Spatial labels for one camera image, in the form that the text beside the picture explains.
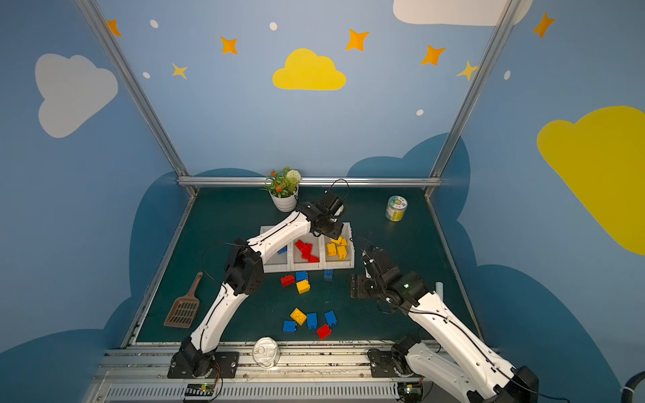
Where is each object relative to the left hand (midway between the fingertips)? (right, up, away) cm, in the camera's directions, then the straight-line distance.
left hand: (335, 227), depth 97 cm
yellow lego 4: (-13, -30, -13) cm, 35 cm away
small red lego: (-8, -13, -2) cm, 15 cm away
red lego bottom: (-4, -33, -17) cm, 38 cm away
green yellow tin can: (+27, +8, +9) cm, 29 cm away
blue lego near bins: (-13, -18, -6) cm, 23 cm away
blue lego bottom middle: (-8, -30, -15) cm, 35 cm away
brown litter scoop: (-52, -28, -13) cm, 61 cm away
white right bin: (0, -13, -5) cm, 14 cm away
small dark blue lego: (-3, -17, -4) cm, 18 cm away
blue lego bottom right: (-2, -30, -15) cm, 33 cm away
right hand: (+8, -16, -20) cm, 27 cm away
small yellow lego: (+3, -6, +4) cm, 8 cm away
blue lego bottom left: (-16, -32, -16) cm, 39 cm away
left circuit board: (-41, -47, -24) cm, 67 cm away
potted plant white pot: (-21, +16, +5) cm, 27 cm away
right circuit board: (+22, -48, -24) cm, 58 cm away
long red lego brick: (-11, -12, -1) cm, 16 cm away
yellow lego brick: (-2, -9, 0) cm, 9 cm away
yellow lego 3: (+1, -4, -8) cm, 9 cm away
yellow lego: (-12, -21, -8) cm, 26 cm away
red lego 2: (-12, -8, -1) cm, 14 cm away
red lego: (-18, -19, -7) cm, 27 cm away
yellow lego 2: (+3, -10, 0) cm, 10 cm away
